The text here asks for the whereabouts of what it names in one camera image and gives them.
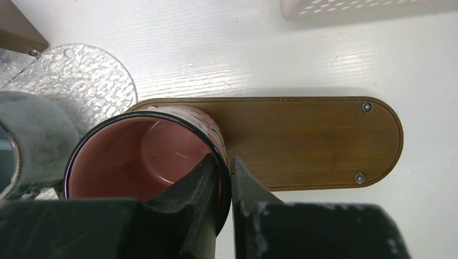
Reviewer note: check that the white perforated plastic basket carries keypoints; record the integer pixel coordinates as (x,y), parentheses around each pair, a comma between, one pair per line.
(297,10)

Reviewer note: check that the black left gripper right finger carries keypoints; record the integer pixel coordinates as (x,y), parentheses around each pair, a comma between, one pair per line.
(266,227)

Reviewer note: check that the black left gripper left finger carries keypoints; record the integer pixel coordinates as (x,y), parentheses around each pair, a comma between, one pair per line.
(178,223)

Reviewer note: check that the brown oval wooden tray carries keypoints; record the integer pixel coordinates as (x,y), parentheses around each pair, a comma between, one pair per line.
(305,143)

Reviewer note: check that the wooden acrylic toothbrush holder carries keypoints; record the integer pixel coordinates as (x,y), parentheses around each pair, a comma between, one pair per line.
(21,42)

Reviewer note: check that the pink ghost pattern mug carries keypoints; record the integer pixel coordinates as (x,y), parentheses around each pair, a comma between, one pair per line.
(142,153)

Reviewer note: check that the grey-green ceramic mug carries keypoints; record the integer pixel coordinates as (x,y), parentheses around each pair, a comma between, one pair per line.
(37,139)

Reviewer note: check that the clear textured acrylic tray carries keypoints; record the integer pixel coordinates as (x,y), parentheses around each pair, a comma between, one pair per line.
(87,83)

